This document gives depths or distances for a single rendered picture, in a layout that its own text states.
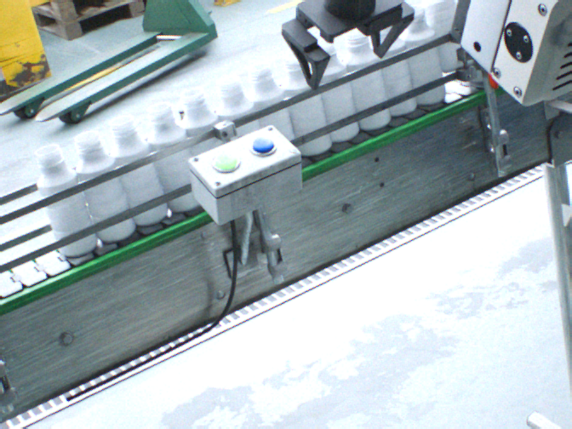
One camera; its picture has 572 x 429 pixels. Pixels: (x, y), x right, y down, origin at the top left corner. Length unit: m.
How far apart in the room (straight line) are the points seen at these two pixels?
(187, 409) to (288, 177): 1.59
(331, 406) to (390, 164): 1.21
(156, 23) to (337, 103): 4.64
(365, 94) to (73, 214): 0.52
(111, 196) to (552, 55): 0.87
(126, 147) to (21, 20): 4.61
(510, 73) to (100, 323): 0.89
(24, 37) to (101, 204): 4.64
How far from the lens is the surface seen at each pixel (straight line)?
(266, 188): 1.56
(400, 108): 1.87
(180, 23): 6.25
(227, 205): 1.54
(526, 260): 3.43
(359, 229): 1.84
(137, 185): 1.67
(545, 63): 0.95
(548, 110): 2.03
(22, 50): 6.27
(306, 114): 1.76
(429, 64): 1.88
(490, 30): 0.97
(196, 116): 1.69
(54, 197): 1.61
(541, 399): 2.84
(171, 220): 1.70
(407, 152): 1.86
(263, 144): 1.56
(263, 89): 1.74
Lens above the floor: 1.68
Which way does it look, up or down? 25 degrees down
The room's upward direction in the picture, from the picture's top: 14 degrees counter-clockwise
